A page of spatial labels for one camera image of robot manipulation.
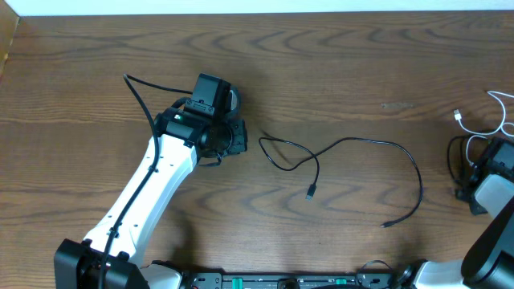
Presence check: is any black USB cable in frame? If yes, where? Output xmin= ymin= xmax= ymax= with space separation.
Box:
xmin=259 ymin=136 xmax=424 ymax=229
xmin=446 ymin=134 xmax=489 ymax=188

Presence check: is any white USB cable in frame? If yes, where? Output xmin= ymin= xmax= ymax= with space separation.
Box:
xmin=452 ymin=90 xmax=514 ymax=168

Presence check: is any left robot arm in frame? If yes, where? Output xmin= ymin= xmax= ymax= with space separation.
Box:
xmin=54 ymin=73 xmax=247 ymax=288

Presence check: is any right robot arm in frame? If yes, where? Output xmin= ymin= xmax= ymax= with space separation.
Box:
xmin=392 ymin=137 xmax=513 ymax=289

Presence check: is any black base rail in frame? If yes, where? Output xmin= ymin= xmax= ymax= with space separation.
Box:
xmin=152 ymin=260 xmax=406 ymax=289

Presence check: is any left camera black cable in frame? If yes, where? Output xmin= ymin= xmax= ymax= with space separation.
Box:
xmin=96 ymin=73 xmax=194 ymax=289

